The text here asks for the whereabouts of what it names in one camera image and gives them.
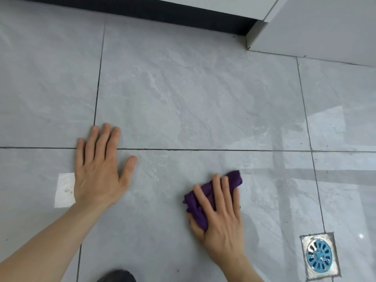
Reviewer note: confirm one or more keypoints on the person's right hand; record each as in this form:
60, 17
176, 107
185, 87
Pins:
224, 232

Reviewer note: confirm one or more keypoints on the person's left hand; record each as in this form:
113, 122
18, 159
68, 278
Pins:
95, 182

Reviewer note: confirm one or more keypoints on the person's right middle finger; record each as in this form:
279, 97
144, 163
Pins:
218, 190

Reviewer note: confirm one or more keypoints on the person's left little finger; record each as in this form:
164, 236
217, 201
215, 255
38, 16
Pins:
80, 154

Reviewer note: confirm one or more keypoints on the person's left thumb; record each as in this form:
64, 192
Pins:
128, 170

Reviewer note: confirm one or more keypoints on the person's right thumb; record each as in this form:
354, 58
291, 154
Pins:
196, 229

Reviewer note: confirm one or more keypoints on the person's right little finger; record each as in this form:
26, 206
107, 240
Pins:
236, 202

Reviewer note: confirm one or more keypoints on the person's left middle finger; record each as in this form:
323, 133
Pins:
103, 142

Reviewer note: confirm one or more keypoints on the purple cleaning cloth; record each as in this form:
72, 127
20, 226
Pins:
205, 187

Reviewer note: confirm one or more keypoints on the person's right forearm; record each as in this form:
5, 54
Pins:
239, 270

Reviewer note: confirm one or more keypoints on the person's left forearm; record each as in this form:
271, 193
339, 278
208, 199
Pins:
50, 243

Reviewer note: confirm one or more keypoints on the white paper scrap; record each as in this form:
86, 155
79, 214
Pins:
64, 190

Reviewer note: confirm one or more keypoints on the person's dark shoe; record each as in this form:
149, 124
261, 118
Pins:
120, 276

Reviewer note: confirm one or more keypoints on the square floor drain blue grate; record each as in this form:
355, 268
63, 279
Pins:
319, 256

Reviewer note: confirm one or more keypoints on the black toe kick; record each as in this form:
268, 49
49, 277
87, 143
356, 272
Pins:
147, 11

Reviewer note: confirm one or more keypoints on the white cabinet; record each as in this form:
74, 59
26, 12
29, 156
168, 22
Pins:
317, 23

